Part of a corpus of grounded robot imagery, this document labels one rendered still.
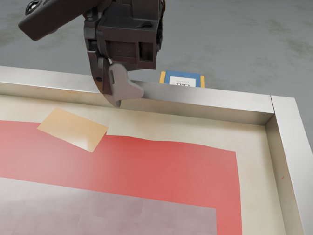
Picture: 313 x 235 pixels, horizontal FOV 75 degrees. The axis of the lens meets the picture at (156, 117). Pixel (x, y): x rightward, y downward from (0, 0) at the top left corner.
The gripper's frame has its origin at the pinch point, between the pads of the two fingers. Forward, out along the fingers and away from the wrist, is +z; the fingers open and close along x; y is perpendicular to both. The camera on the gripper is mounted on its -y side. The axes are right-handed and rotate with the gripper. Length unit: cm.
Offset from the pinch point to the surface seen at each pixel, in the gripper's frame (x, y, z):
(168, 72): 21.4, 7.7, 15.1
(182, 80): 18.5, 11.7, 14.7
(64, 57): 147, -115, 126
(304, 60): 189, 157, 133
